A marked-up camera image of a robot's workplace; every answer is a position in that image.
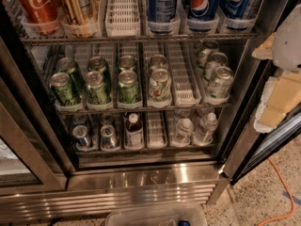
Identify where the white empty shelf tray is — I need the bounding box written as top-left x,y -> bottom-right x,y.
165,42 -> 201,106
105,0 -> 140,37

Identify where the white empty shelf tray top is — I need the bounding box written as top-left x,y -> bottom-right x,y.
105,0 -> 140,37

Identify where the clear plastic bin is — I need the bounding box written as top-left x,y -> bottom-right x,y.
105,202 -> 208,226

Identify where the blue Pepsi can right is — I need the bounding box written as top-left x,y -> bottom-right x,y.
219,0 -> 262,31

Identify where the green can back left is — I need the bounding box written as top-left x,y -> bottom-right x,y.
56,57 -> 84,93

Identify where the white 7up can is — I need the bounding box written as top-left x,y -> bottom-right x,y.
206,66 -> 233,99
203,52 -> 228,84
194,40 -> 219,69

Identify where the white green can back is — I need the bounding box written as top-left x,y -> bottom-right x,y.
149,54 -> 168,73

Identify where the red Coca-Cola can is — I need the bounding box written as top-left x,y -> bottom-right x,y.
17,0 -> 58,35

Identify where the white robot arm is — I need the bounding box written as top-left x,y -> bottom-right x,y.
252,5 -> 301,133

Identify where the clear water bottle left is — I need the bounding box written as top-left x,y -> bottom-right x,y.
171,118 -> 194,147

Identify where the white empty shelf tray middle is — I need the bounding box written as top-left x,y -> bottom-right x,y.
165,42 -> 201,106

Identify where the silver blue can front left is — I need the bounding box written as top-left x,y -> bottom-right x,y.
72,125 -> 91,149

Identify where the brown drink bottle white cap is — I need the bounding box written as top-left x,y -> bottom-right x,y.
125,113 -> 144,150

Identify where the white 7up can middle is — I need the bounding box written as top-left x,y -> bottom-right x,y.
203,52 -> 228,84

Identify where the blue Pepsi can logo front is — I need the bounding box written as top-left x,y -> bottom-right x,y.
187,0 -> 220,32

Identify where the blue Pepsi can label side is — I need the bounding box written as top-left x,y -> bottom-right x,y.
147,0 -> 177,34

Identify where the white 7up can back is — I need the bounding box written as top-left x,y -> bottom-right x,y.
194,40 -> 219,69

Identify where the silver blue can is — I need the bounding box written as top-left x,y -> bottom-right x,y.
72,114 -> 88,126
100,113 -> 115,125
72,125 -> 91,149
101,124 -> 119,152

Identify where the white green can front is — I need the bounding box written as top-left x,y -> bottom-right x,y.
149,69 -> 171,102

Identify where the fridge glass door left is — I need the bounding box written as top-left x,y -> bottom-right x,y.
0,39 -> 67,196

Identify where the gold soda can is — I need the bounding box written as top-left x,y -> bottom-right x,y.
61,0 -> 97,38

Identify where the white 7up can front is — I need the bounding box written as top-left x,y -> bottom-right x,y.
206,66 -> 233,99

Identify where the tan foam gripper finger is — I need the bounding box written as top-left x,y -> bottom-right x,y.
252,33 -> 276,60
258,73 -> 301,127

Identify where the white green can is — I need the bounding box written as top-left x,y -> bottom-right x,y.
149,54 -> 168,73
149,69 -> 171,102

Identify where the orange cable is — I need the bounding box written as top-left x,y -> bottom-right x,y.
256,157 -> 296,226

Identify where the blue bottle cap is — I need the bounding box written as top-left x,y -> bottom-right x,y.
178,219 -> 191,226

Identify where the green can front left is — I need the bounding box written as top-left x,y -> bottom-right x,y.
50,73 -> 81,106

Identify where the silver blue can back left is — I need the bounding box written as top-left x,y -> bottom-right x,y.
72,114 -> 88,126

